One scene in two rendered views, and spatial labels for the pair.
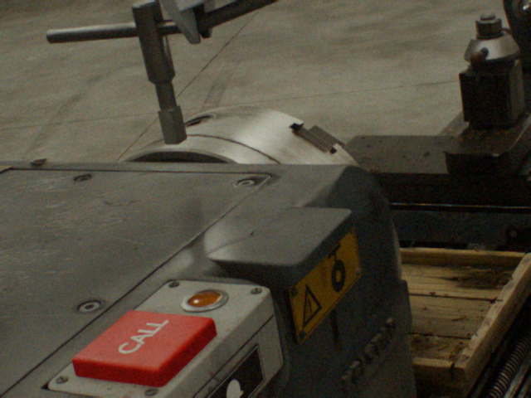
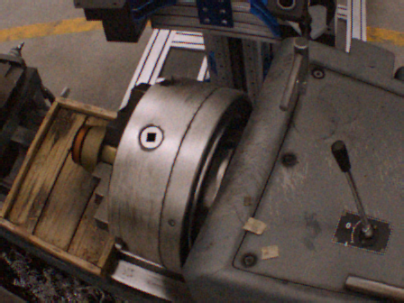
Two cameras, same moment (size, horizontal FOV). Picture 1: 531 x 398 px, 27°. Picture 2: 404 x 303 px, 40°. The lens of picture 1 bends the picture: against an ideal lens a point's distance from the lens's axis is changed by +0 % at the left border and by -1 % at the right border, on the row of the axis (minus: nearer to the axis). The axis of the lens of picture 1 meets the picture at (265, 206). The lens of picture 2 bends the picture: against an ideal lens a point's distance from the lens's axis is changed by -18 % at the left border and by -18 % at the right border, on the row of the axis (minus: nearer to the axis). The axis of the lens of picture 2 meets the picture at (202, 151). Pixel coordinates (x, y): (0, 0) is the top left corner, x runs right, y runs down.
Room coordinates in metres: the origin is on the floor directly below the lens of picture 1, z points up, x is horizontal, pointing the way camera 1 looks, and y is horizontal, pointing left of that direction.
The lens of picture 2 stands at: (1.01, 0.58, 2.02)
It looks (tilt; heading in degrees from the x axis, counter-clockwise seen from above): 58 degrees down; 270
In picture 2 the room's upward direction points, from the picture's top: 11 degrees counter-clockwise
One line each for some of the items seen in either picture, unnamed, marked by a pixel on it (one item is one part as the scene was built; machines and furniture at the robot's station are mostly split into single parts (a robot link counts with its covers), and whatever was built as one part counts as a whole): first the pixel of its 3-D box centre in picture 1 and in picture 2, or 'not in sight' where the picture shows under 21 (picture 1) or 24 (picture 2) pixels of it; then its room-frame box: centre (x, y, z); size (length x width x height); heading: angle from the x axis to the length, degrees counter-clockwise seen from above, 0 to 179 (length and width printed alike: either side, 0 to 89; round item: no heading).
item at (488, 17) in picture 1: (488, 23); not in sight; (1.54, -0.36, 1.17); 0.04 x 0.04 x 0.03
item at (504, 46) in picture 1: (490, 46); not in sight; (1.54, -0.36, 1.13); 0.08 x 0.08 x 0.03
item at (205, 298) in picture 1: (205, 303); not in sight; (0.61, 0.05, 1.26); 0.02 x 0.02 x 0.01
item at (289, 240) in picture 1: (280, 251); (371, 64); (0.70, 0.00, 1.24); 0.09 x 0.08 x 0.03; 148
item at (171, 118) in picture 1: (161, 73); (301, 67); (0.86, 0.06, 1.34); 0.02 x 0.02 x 0.12; 59
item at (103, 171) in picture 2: not in sight; (114, 205); (1.17, 0.07, 1.09); 0.12 x 0.11 x 0.05; 58
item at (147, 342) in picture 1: (146, 351); not in sight; (0.56, 0.08, 1.26); 0.06 x 0.06 x 0.02; 58
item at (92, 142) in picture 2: not in sight; (100, 150); (1.18, -0.04, 1.08); 0.09 x 0.09 x 0.09; 58
